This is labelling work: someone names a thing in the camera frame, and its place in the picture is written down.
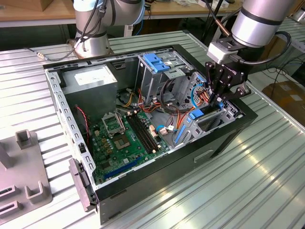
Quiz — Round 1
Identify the large cardboard box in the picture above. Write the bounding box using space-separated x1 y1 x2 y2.
262 80 305 115

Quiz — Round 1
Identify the multicolour power wire bundle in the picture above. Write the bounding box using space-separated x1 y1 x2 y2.
116 87 194 130

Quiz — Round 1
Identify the white grey wrist camera box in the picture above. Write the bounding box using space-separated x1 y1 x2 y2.
206 38 239 64

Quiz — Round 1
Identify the grey power supply unit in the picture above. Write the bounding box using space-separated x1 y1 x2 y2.
61 64 119 122

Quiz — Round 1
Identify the green motherboard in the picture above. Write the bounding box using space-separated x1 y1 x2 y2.
89 109 170 185

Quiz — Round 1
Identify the blue drive latch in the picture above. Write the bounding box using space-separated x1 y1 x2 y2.
142 52 170 74

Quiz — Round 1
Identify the blue expansion slot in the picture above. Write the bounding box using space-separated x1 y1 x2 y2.
103 158 141 181

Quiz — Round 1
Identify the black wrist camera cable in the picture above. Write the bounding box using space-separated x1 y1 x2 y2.
229 30 293 65

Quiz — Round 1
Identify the blue wire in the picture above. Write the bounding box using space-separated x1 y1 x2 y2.
191 83 225 110

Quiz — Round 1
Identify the metal slat side table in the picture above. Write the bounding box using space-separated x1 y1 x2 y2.
276 17 305 53

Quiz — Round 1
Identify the long wooden desk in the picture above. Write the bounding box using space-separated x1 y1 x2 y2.
0 0 289 46

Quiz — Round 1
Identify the red black twisted wire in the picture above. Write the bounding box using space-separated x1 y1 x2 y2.
75 105 92 146

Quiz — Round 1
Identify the grey parts rack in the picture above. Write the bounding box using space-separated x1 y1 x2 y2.
0 129 54 219

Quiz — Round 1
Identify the black RAM slot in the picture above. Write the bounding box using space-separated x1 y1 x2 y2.
126 115 154 154
132 114 161 150

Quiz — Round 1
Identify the orange red wire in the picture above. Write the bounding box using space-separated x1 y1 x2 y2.
198 87 215 104

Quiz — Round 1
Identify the CPU socket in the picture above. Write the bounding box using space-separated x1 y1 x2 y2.
113 134 132 151

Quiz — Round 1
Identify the black cable with silver connector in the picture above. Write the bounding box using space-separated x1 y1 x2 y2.
23 0 108 61

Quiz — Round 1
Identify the hard disk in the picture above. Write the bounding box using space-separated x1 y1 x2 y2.
174 104 222 146

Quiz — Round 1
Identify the black open PC case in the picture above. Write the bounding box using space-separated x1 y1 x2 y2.
42 44 259 225

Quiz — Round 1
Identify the grey metal drive cage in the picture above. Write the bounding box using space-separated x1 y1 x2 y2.
137 50 195 104

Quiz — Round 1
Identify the metal socket cover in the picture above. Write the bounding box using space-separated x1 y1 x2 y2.
101 111 126 138

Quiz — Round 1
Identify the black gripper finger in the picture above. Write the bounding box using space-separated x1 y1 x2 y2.
216 82 251 103
205 61 230 108

